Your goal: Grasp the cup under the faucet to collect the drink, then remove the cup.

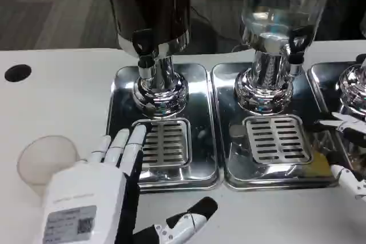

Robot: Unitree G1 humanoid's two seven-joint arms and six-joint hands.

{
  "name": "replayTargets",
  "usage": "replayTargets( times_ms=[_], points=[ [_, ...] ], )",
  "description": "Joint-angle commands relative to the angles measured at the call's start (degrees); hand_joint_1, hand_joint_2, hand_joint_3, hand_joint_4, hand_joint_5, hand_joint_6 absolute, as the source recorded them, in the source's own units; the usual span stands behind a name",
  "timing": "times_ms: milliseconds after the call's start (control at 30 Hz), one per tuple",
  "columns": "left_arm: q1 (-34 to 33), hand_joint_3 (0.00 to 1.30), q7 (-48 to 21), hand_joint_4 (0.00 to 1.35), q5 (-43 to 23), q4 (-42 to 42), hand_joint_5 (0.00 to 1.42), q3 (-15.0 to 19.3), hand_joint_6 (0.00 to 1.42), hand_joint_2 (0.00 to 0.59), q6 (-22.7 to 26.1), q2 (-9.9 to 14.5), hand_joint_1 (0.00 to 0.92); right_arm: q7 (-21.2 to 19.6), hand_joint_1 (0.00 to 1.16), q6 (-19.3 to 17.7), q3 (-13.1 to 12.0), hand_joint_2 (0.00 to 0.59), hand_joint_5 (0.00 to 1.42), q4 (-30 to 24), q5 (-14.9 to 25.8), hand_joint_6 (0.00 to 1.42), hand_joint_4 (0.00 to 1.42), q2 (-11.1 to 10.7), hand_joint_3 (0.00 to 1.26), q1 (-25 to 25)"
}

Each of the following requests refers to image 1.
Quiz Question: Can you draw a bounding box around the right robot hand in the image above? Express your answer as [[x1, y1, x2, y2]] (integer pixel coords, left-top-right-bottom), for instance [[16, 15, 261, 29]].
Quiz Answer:
[[314, 111, 366, 201]]

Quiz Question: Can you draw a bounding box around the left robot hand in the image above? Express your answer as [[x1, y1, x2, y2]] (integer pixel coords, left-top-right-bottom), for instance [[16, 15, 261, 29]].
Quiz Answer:
[[34, 123, 218, 244]]

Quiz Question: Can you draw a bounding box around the clear ribbed glass cup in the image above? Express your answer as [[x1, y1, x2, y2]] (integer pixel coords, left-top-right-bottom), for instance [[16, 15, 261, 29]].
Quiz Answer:
[[16, 134, 80, 196]]

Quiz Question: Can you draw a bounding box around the chrome dispenser base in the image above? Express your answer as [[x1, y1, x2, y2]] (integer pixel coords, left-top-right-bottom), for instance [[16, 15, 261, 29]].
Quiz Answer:
[[337, 54, 366, 113]]

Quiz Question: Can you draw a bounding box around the steel drip tray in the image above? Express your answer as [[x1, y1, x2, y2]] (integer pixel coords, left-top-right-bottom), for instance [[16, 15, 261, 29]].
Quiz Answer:
[[305, 61, 366, 170], [210, 62, 344, 190], [105, 63, 220, 192]]

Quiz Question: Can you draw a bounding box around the steel slotted drip grid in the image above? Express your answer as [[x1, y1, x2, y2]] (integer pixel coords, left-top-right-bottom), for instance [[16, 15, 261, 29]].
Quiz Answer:
[[242, 114, 314, 165], [131, 118, 192, 169]]

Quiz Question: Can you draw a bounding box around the clear drink dispenser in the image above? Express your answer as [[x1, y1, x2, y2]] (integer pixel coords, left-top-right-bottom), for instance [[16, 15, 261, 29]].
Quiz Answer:
[[234, 0, 335, 115]]

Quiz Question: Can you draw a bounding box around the black tap of clear dispenser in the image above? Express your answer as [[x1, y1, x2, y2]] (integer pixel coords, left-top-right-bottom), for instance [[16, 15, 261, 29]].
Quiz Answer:
[[287, 25, 315, 78]]

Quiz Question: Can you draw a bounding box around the black round counter hole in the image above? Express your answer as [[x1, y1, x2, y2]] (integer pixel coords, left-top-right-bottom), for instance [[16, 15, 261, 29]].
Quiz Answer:
[[4, 63, 32, 82]]

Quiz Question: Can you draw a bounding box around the black tap of dark dispenser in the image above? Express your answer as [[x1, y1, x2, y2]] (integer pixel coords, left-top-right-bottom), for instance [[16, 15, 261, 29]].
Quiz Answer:
[[132, 29, 157, 81]]

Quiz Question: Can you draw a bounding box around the dark drink dispenser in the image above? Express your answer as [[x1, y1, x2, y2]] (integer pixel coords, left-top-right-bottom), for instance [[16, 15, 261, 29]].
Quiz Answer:
[[104, 0, 192, 119]]

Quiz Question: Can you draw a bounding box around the black floor cable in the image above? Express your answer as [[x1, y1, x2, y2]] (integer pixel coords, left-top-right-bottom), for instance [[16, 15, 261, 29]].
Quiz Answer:
[[190, 5, 244, 41]]

